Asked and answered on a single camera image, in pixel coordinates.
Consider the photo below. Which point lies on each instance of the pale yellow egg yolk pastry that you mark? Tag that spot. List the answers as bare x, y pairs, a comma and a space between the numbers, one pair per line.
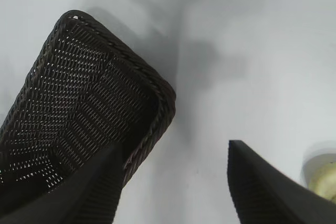
324, 179

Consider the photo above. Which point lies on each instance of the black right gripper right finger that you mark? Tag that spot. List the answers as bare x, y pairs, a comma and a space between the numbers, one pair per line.
267, 197

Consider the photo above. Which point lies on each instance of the dark brown woven basket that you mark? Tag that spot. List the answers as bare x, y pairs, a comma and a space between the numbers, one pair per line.
78, 90

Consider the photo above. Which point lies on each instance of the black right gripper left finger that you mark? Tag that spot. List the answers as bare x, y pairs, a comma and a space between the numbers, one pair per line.
78, 197

